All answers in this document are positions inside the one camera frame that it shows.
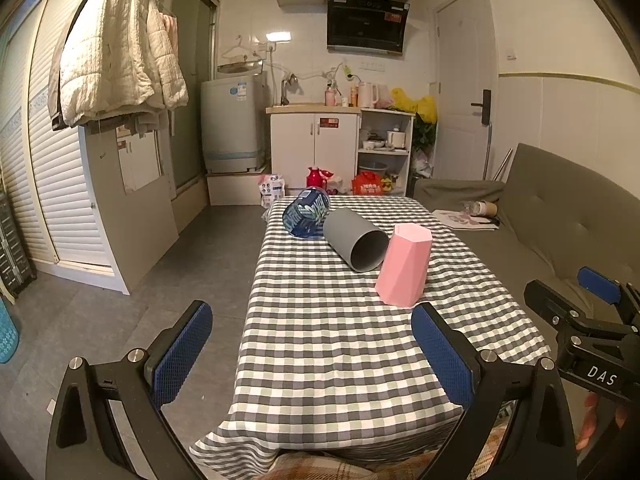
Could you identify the metal faucet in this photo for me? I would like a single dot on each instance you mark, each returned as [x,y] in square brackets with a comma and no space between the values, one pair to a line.
[286,87]

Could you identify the blue patterned cup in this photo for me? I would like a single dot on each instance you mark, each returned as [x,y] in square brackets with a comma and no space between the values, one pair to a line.
[305,212]

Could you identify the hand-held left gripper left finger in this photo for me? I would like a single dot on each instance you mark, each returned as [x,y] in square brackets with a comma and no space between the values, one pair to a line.
[185,355]

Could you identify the printed paper sheet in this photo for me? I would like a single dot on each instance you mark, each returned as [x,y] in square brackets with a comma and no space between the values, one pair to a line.
[450,219]

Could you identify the glass shower door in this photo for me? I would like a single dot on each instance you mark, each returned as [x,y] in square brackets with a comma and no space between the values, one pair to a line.
[192,85]

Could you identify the red thermos jug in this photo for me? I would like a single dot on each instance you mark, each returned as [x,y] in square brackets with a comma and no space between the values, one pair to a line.
[313,179]

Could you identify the white open shelf unit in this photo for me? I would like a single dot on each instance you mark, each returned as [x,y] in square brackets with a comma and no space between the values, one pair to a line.
[409,160]

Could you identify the yellow plastic bag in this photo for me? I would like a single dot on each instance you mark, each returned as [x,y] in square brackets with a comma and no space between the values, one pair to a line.
[417,105]

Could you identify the grey white checked tablecloth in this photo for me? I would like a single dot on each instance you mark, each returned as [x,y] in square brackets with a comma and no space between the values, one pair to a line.
[340,350]

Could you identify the white slatted wardrobe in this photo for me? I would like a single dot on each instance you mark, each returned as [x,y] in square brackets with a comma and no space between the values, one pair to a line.
[55,175]

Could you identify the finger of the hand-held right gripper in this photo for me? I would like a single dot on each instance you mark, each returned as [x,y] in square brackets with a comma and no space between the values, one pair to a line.
[597,282]
[555,302]

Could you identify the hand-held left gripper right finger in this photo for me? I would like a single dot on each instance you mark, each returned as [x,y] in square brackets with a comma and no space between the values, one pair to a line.
[442,360]

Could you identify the clear plastic bottle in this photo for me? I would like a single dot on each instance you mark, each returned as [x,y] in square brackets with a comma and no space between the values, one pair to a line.
[467,206]

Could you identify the white kettle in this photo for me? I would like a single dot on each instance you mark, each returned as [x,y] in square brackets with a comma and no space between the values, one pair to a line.
[367,95]

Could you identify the white sink cabinet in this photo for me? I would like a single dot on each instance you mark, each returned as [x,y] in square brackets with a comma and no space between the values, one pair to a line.
[310,155]

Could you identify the white platform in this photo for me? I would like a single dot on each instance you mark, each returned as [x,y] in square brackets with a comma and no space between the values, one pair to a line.
[235,187]

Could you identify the white clothes hanger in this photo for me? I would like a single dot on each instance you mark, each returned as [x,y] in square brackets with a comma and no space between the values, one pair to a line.
[237,50]

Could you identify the person's right hand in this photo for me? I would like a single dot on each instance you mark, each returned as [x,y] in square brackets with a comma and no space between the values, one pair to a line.
[590,415]

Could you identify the pink faceted cup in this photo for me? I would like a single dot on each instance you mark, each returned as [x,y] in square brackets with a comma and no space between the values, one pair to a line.
[402,267]

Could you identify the black range hood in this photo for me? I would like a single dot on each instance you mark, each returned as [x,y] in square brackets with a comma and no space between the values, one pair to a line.
[365,22]

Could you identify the white washing machine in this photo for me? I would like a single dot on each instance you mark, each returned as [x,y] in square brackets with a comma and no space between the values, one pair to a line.
[232,125]

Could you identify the dark suitcase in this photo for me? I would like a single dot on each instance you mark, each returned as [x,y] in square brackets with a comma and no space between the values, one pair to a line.
[12,250]

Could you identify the blue plastic basin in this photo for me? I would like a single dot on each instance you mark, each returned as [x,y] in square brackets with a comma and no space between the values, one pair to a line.
[372,166]

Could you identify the white printed packet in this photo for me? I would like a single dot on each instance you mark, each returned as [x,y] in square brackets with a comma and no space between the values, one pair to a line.
[271,190]

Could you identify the grey cup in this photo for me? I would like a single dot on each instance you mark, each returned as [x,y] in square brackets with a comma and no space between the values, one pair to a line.
[352,242]

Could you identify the pink bottle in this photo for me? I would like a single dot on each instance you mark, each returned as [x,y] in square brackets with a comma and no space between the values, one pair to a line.
[330,96]

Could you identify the white door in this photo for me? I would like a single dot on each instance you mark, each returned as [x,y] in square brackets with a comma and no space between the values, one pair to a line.
[462,65]

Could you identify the white pot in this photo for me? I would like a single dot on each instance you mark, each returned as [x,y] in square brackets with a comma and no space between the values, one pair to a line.
[396,139]

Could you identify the pink garment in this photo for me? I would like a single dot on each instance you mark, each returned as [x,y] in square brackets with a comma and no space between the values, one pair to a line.
[171,32]

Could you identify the wall socket strip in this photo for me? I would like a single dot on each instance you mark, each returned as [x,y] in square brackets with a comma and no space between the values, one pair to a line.
[372,66]

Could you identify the teal basket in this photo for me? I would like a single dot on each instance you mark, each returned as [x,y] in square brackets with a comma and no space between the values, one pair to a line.
[6,332]

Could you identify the grey green sofa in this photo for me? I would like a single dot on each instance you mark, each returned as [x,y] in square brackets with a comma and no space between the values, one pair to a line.
[545,200]

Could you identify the red shopping bag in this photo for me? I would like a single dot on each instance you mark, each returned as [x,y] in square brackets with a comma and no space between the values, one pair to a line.
[367,183]

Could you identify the white puffer jacket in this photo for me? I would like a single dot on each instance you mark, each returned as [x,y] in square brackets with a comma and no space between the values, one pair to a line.
[110,45]

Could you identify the grey board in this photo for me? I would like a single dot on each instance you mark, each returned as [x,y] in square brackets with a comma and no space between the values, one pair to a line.
[140,220]

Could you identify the green plant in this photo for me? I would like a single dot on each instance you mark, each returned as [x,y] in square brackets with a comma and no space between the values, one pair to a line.
[424,132]

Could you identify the brown paper cup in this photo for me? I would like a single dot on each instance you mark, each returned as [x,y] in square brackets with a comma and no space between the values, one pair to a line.
[486,208]

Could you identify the metal basin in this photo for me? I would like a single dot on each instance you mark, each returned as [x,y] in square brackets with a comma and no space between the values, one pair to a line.
[240,66]

